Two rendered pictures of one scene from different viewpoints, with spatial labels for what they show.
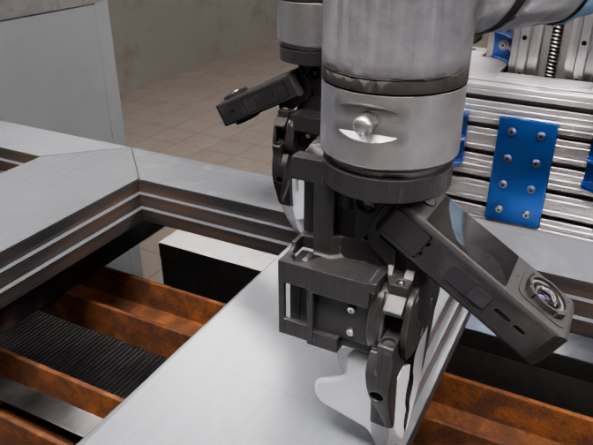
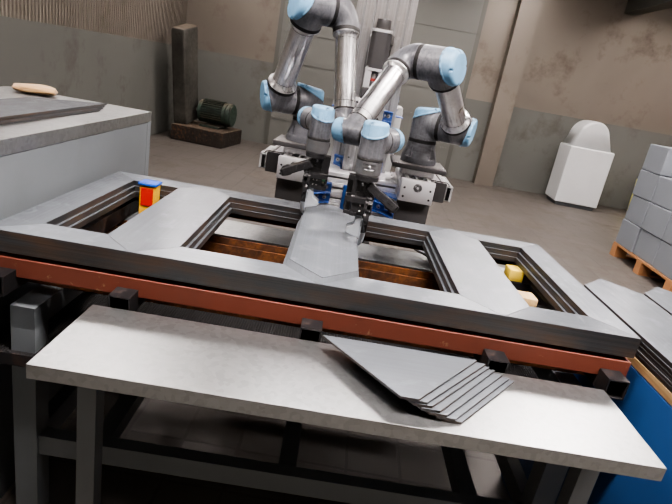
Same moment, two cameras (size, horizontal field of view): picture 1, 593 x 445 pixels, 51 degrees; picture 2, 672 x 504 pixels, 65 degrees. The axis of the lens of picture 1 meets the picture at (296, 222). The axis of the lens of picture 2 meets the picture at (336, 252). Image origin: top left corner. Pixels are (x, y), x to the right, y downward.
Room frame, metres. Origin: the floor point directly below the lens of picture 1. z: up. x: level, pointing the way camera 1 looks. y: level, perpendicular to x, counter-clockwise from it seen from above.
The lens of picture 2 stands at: (-0.98, 0.72, 1.34)
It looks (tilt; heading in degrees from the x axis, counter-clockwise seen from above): 19 degrees down; 331
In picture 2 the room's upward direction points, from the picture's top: 10 degrees clockwise
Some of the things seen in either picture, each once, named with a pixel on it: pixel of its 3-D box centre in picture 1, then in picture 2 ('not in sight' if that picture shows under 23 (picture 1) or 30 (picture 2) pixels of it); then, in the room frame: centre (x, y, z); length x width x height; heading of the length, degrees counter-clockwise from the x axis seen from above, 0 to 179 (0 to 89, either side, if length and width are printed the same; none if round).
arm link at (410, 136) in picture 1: (388, 121); (368, 168); (0.32, -0.05, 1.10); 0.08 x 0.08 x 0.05
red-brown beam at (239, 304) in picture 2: not in sight; (314, 307); (0.07, 0.17, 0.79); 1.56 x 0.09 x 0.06; 63
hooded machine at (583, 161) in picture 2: not in sight; (581, 163); (4.67, -6.41, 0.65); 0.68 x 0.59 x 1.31; 61
